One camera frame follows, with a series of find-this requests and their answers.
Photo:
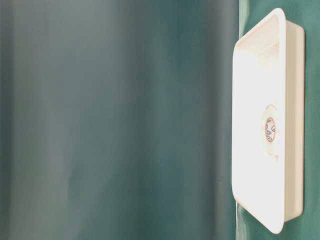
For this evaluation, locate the white tape roll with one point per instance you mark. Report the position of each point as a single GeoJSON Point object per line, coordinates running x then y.
{"type": "Point", "coordinates": [269, 136]}

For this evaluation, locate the white plastic case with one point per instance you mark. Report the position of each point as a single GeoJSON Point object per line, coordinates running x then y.
{"type": "Point", "coordinates": [268, 68]}

